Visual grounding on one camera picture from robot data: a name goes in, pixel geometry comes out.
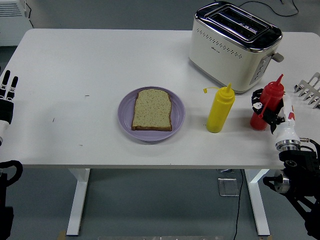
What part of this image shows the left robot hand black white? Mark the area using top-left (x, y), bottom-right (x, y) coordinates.
top-left (0, 69), bottom-right (19, 141)

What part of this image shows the right robot hand white orange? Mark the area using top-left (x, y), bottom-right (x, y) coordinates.
top-left (250, 88), bottom-right (301, 144)

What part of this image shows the red squeeze bottle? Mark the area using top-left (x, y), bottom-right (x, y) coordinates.
top-left (249, 73), bottom-right (286, 131)

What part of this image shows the slice of bread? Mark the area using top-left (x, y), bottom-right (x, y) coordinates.
top-left (131, 88), bottom-right (173, 132)

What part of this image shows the silver metal toast rack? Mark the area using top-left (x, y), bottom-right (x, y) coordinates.
top-left (293, 71), bottom-right (320, 110)

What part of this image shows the yellow squeeze bottle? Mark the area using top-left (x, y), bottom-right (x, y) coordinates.
top-left (202, 82), bottom-right (236, 134)

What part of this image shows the white table leg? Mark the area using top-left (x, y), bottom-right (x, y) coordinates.
top-left (243, 168), bottom-right (271, 237)
top-left (66, 168), bottom-right (91, 237)

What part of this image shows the metal floor plate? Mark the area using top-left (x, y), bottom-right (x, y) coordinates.
top-left (217, 177), bottom-right (240, 198)

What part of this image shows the white radiator unit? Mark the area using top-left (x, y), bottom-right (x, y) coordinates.
top-left (0, 0), bottom-right (33, 47)

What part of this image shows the cream and chrome toaster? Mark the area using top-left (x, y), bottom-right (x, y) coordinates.
top-left (188, 0), bottom-right (285, 95)

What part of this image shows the purple round plate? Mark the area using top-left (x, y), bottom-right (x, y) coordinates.
top-left (117, 86), bottom-right (186, 143)

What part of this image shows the black cable under table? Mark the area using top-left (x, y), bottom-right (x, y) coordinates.
top-left (233, 169), bottom-right (245, 240)

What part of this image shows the black cable by radiator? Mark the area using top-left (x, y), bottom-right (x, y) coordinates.
top-left (24, 0), bottom-right (35, 30)

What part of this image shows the black cable behind toaster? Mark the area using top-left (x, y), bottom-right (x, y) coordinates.
top-left (237, 0), bottom-right (300, 18)

